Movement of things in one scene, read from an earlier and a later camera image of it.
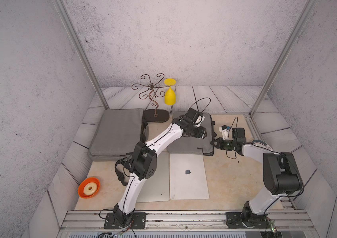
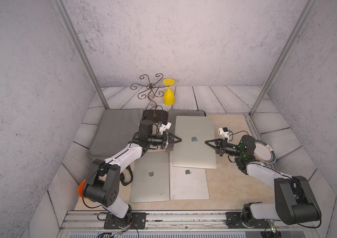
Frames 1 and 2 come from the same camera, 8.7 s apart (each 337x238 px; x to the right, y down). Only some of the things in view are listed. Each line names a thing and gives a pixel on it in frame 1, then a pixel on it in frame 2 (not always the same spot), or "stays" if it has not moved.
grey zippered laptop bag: x=116 y=133 stays
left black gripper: x=201 y=133 to x=165 y=141
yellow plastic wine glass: x=170 y=97 stays
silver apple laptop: x=156 y=188 stays
